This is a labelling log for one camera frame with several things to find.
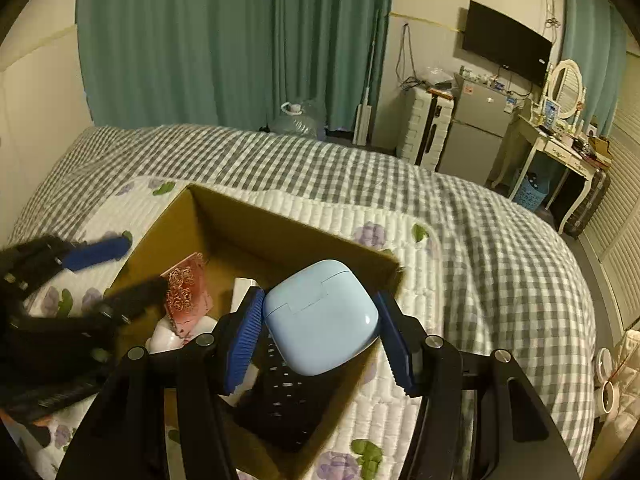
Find wide green curtain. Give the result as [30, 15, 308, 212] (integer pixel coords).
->
[75, 0, 281, 131]

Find red patterned packet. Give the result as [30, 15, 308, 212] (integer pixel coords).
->
[160, 252, 216, 338]

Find white flat mop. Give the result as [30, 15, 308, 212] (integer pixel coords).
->
[354, 9, 381, 145]

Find oval white vanity mirror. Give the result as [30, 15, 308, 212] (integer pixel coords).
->
[545, 59, 586, 121]

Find hanging black cables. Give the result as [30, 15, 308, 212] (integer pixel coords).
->
[397, 22, 422, 87]

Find black remote control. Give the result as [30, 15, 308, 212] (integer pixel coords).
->
[232, 330, 381, 453]

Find dark hard suitcase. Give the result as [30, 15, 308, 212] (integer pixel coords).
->
[565, 167, 612, 238]

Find light blue earbud case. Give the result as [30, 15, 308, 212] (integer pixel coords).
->
[262, 259, 380, 377]

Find clear water jug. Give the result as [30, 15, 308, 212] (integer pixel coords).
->
[267, 100, 328, 140]

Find white dressing table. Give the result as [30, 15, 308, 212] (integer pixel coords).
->
[492, 112, 608, 235]

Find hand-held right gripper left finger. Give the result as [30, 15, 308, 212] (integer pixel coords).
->
[55, 287, 266, 480]

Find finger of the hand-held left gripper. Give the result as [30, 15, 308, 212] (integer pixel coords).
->
[95, 278, 170, 326]
[0, 234, 132, 287]

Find large white power adapter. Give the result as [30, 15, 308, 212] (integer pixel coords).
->
[231, 276, 261, 316]

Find white ribbed suitcase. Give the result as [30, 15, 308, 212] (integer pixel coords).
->
[397, 85, 457, 168]

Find black wall television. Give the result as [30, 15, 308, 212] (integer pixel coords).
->
[461, 0, 553, 87]

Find cardboard box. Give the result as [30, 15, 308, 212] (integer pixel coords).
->
[107, 183, 405, 480]

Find white paper cup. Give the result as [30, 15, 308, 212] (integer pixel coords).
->
[592, 347, 621, 391]
[597, 380, 627, 421]

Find floral quilted mat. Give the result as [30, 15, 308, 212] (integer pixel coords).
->
[0, 175, 436, 480]

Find white plastic bottle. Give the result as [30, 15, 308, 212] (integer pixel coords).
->
[147, 315, 221, 356]

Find cream padded jacket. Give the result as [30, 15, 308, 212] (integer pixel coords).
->
[602, 402, 640, 461]

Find narrow green curtain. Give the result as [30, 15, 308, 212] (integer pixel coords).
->
[272, 0, 396, 133]

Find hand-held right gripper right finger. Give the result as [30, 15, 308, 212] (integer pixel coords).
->
[374, 291, 581, 480]

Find green curtain beside wardrobe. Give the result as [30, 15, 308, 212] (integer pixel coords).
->
[560, 0, 631, 68]

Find white slatted wardrobe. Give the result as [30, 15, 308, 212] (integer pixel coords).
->
[575, 50, 640, 331]

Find blue plastic basket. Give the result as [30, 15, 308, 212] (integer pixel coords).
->
[511, 172, 548, 212]

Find grey small fridge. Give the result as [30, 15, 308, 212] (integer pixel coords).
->
[436, 74, 521, 187]

